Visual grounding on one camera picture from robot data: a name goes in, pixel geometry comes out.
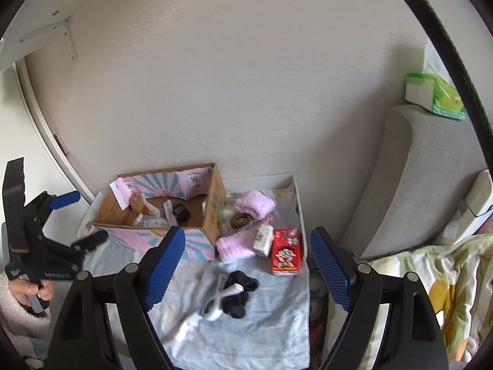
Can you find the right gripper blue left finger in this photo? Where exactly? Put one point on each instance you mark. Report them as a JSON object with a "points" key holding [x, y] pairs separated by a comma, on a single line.
{"points": [[159, 265]]}

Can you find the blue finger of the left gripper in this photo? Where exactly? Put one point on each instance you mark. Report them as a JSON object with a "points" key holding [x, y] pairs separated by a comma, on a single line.
{"points": [[61, 201]]}

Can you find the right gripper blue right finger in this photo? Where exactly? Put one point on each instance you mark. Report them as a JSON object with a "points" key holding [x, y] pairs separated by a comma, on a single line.
{"points": [[336, 266]]}

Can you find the person's left hand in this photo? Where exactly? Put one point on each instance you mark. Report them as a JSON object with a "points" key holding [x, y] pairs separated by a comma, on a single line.
{"points": [[22, 289]]}

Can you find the red printed carton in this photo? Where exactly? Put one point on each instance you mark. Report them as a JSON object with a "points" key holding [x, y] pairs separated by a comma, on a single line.
{"points": [[286, 252]]}

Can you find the pink cardboard box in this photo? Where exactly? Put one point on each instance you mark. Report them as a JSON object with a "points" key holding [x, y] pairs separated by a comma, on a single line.
{"points": [[141, 207]]}

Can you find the large white plastic clamp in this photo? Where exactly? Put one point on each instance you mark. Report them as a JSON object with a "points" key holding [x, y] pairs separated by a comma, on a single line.
{"points": [[212, 308]]}

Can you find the pink fluffy sock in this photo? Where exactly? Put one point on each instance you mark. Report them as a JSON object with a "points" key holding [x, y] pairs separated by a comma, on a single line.
{"points": [[255, 204], [238, 246]]}

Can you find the black sock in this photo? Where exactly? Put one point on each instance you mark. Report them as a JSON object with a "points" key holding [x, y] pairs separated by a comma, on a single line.
{"points": [[235, 306]]}

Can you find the white printed small carton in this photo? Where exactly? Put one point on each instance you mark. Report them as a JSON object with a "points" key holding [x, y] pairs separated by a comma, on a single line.
{"points": [[263, 240]]}

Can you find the floral light blue cloth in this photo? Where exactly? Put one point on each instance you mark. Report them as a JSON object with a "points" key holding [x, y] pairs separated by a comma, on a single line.
{"points": [[262, 329]]}

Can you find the brown hair scrunchie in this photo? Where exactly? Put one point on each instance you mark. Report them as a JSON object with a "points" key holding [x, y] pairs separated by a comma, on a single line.
{"points": [[240, 220]]}

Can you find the yellow floral bedsheet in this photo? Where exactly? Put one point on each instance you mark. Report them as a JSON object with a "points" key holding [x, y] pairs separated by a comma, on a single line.
{"points": [[422, 309]]}

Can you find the green tissue pack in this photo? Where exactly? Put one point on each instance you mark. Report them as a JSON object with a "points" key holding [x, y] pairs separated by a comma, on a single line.
{"points": [[434, 94]]}

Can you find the white shelf bracket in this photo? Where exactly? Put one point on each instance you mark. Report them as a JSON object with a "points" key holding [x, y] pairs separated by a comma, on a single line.
{"points": [[40, 37]]}

